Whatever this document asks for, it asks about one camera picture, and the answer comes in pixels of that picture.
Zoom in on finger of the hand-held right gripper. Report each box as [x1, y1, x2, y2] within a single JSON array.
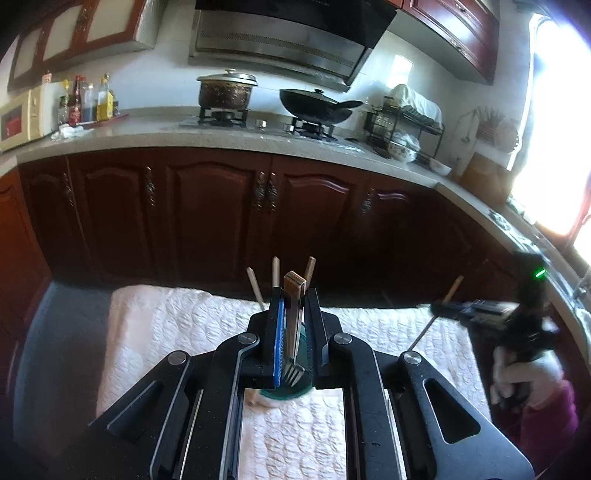
[[417, 298, 514, 325]]

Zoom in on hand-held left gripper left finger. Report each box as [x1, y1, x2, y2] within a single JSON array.
[[60, 287, 285, 480]]

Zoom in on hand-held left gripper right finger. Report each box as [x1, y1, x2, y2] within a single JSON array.
[[305, 287, 535, 480]]

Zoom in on wooden-handled fork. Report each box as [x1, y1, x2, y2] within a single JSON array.
[[278, 271, 307, 389]]

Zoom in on dark green cup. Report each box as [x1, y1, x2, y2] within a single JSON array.
[[259, 323, 315, 399]]

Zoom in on person's pink-sleeved right forearm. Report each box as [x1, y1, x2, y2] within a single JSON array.
[[512, 382, 581, 450]]

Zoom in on person's right hand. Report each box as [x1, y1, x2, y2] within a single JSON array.
[[489, 345, 563, 412]]

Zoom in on white quilted cloth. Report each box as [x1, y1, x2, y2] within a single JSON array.
[[95, 285, 491, 480]]

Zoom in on wooden cutting board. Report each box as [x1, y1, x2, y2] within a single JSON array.
[[461, 152, 512, 206]]

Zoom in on wooden base cabinets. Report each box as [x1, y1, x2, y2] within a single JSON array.
[[0, 147, 573, 416]]

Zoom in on patterned ceramic bowl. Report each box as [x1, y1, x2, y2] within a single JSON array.
[[388, 134, 423, 164]]

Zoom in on hanging chopstick holder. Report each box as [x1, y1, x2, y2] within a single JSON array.
[[475, 106, 523, 154]]

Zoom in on bright window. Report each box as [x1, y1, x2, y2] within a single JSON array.
[[512, 13, 591, 243]]

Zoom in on white cloth on rack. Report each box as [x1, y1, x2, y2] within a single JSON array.
[[390, 84, 444, 124]]

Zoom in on gas stove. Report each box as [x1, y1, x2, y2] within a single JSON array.
[[179, 107, 340, 141]]

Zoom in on black wok with lid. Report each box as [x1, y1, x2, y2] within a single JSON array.
[[279, 88, 364, 126]]

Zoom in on speckled pot with lid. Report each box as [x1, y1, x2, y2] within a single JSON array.
[[197, 68, 258, 112]]

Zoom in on white rag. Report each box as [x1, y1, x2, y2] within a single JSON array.
[[50, 124, 86, 140]]

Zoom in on steel range hood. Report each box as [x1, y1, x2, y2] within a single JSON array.
[[188, 0, 398, 92]]

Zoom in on cluster of condiment bottles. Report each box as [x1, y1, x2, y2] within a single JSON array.
[[57, 73, 122, 126]]

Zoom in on cream microwave oven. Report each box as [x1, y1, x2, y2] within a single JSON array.
[[0, 88, 51, 153]]

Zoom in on black wire dish rack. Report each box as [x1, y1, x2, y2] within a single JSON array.
[[364, 104, 447, 163]]

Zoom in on wooden wall cabinet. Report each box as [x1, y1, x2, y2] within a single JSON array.
[[399, 0, 502, 85], [7, 0, 156, 93]]

